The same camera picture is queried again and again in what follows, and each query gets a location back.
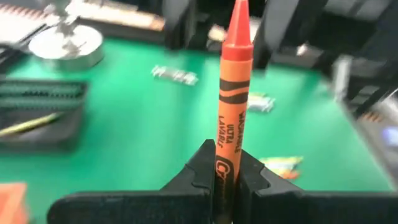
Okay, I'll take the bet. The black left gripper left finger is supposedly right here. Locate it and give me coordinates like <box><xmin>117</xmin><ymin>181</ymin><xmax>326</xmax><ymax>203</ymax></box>
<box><xmin>46</xmin><ymin>139</ymin><xmax>216</xmax><ymax>224</ymax></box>

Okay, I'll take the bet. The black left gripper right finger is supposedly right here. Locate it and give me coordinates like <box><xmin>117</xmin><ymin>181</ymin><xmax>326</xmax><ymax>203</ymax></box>
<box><xmin>233</xmin><ymin>149</ymin><xmax>398</xmax><ymax>224</ymax></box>

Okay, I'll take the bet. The crayons edge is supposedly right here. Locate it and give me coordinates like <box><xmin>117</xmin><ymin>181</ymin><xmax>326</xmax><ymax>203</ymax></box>
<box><xmin>0</xmin><ymin>111</ymin><xmax>65</xmax><ymax>138</ymax></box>

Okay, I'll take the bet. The orange-red crayon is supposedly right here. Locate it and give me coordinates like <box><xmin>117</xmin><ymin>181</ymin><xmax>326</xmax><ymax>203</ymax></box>
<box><xmin>213</xmin><ymin>0</ymin><xmax>254</xmax><ymax>224</ymax></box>

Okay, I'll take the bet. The orange mesh basket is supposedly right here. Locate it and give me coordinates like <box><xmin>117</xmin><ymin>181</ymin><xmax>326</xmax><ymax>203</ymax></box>
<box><xmin>0</xmin><ymin>182</ymin><xmax>29</xmax><ymax>224</ymax></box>

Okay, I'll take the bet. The black mesh basket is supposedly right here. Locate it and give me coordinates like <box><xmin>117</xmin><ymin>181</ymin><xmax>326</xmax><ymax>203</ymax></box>
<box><xmin>0</xmin><ymin>79</ymin><xmax>88</xmax><ymax>152</ymax></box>

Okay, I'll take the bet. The silver table lamp white shade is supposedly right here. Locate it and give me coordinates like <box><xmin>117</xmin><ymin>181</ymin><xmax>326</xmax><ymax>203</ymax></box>
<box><xmin>27</xmin><ymin>0</ymin><xmax>105</xmax><ymax>72</ymax></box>

